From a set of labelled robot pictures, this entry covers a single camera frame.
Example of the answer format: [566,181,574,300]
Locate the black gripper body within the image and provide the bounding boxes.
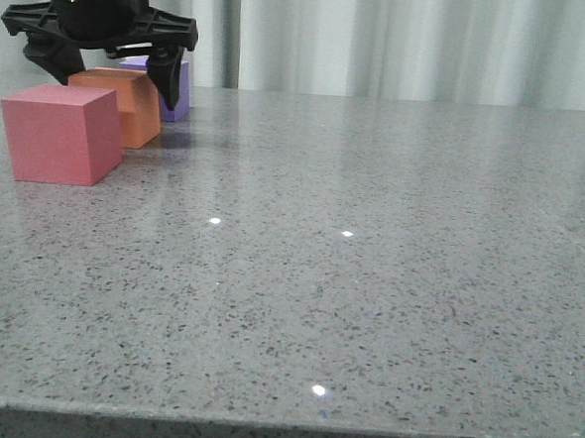
[2,0,198,51]

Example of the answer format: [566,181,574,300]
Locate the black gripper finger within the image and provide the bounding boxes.
[146,45,183,110]
[24,33,86,85]

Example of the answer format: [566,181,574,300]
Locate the purple foam cube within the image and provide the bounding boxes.
[118,55,190,123]

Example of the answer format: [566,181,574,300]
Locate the red foam cube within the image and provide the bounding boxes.
[1,84,123,186]

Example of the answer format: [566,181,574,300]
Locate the pale green curtain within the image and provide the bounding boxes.
[0,0,585,112]

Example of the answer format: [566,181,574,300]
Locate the orange foam cube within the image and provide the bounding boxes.
[67,67,162,149]

